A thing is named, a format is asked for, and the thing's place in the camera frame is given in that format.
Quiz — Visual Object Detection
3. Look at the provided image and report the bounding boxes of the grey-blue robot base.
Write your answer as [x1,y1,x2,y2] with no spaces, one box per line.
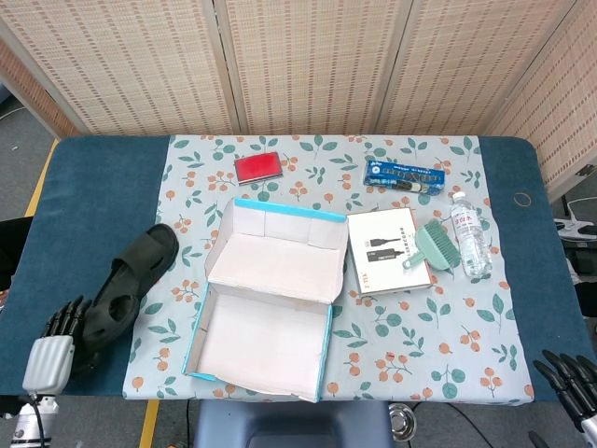
[193,399,393,448]

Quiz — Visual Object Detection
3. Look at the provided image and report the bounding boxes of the blue cookie snack package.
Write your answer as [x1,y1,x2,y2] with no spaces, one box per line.
[363,159,448,196]

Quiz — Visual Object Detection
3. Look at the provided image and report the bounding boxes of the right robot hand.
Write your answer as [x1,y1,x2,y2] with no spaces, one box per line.
[529,349,597,448]

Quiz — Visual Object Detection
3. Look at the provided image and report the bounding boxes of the floral leaf print tablecloth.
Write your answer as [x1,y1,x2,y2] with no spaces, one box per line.
[121,133,535,402]

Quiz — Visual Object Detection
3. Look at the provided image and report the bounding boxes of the red flat case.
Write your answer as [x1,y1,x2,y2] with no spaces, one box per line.
[233,151,285,183]

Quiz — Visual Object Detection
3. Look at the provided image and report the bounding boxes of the blue cardboard shoe box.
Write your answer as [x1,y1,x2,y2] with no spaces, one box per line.
[180,197,349,403]

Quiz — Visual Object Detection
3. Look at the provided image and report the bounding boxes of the white cable product box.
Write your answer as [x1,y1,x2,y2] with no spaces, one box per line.
[347,207,433,296]

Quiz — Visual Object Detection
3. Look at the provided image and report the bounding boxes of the woven bamboo folding screen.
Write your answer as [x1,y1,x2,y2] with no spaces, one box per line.
[0,0,597,202]

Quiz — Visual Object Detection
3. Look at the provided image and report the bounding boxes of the clear plastic water bottle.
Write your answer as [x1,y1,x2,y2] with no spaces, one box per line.
[450,190,494,277]

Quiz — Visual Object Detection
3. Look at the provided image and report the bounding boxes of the white chair base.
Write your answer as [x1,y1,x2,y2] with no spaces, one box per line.
[553,195,597,242]

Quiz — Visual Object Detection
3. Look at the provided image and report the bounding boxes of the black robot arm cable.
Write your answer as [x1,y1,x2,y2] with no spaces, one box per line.
[27,391,51,448]

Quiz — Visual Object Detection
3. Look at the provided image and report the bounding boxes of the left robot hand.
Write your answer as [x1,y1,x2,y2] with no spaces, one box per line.
[21,296,102,393]

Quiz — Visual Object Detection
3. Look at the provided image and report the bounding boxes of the green cleaning brush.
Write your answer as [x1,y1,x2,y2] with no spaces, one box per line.
[402,218,462,271]

